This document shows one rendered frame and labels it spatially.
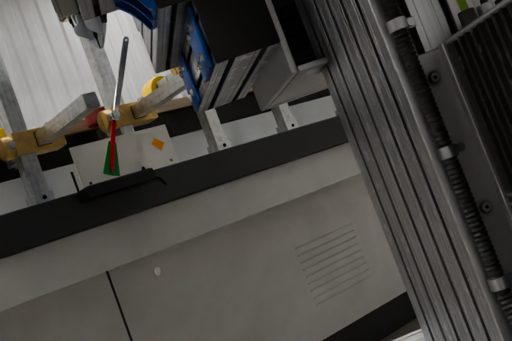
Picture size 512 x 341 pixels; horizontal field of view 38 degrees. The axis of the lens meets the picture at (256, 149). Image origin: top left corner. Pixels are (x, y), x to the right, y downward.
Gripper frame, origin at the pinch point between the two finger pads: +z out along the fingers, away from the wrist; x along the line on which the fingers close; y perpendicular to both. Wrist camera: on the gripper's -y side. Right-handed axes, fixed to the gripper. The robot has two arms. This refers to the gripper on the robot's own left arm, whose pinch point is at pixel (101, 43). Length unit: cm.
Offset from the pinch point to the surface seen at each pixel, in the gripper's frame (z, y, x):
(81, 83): -191, -628, -539
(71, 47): -242, -629, -536
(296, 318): 81, -55, -10
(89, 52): -0.8, -3.4, -6.8
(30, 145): 18.1, 18.5, -12.7
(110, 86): 8.6, -4.4, -5.2
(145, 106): 16.6, -4.7, 2.1
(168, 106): 12.3, -37.3, -14.6
